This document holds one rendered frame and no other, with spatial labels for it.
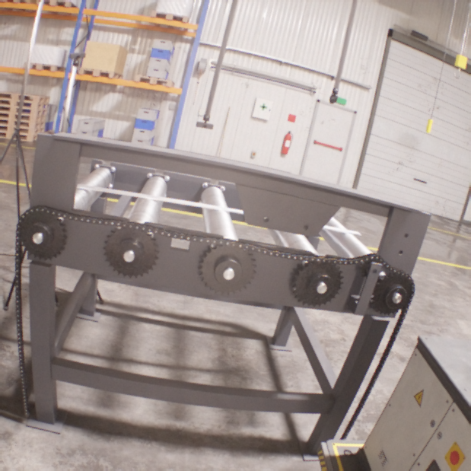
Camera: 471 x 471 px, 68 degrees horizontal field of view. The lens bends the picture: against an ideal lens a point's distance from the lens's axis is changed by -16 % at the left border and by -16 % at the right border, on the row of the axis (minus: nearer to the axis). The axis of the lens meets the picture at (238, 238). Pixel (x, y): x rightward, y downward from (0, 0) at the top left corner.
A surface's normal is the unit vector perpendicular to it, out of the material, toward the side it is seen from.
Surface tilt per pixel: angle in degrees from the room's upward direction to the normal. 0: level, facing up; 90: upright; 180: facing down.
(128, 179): 90
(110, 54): 90
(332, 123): 90
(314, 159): 90
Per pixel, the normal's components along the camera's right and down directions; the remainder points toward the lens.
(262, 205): 0.11, 0.33
